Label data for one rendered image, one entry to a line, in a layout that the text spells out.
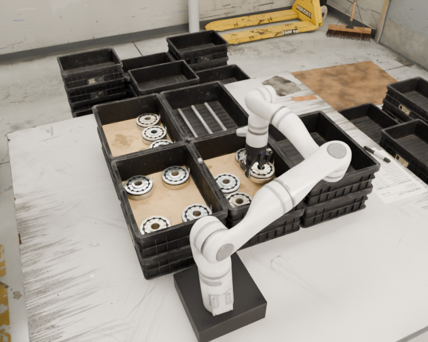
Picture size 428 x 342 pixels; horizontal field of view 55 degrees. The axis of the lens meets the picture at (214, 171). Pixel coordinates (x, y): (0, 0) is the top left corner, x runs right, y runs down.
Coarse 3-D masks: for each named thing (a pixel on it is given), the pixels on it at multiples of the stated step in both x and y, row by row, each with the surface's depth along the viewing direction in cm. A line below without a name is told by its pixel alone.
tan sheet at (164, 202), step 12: (156, 180) 157; (192, 180) 157; (156, 192) 152; (168, 192) 152; (180, 192) 152; (192, 192) 152; (132, 204) 147; (144, 204) 147; (156, 204) 147; (168, 204) 147; (180, 204) 147; (204, 204) 147; (144, 216) 143; (168, 216) 143; (180, 216) 143
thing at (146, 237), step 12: (180, 144) 158; (132, 156) 152; (192, 156) 152; (120, 180) 142; (120, 192) 140; (216, 192) 138; (132, 216) 131; (216, 216) 130; (132, 228) 128; (168, 228) 126; (180, 228) 127; (144, 240) 124
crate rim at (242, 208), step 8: (216, 136) 161; (192, 144) 158; (272, 144) 158; (280, 152) 154; (208, 168) 147; (216, 184) 141; (224, 200) 135; (232, 208) 132; (240, 208) 132; (248, 208) 134
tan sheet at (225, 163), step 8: (208, 160) 166; (216, 160) 166; (224, 160) 166; (232, 160) 166; (216, 168) 162; (224, 168) 162; (232, 168) 162; (240, 168) 162; (240, 176) 159; (240, 184) 155; (248, 184) 155; (256, 184) 155; (264, 184) 155; (248, 192) 152; (256, 192) 152
